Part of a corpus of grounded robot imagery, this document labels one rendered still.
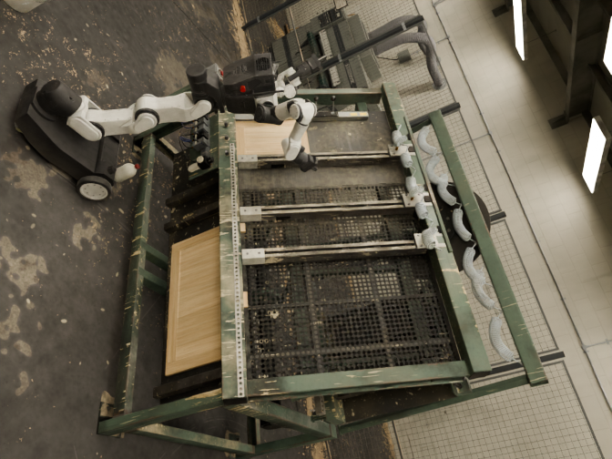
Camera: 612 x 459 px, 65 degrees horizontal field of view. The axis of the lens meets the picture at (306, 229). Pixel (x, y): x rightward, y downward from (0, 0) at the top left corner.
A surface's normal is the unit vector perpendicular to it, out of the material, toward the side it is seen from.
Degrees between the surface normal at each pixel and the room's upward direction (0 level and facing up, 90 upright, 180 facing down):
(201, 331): 90
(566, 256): 90
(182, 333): 90
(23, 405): 0
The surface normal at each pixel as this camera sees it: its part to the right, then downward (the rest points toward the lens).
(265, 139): 0.07, -0.57
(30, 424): 0.89, -0.33
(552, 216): -0.42, -0.32
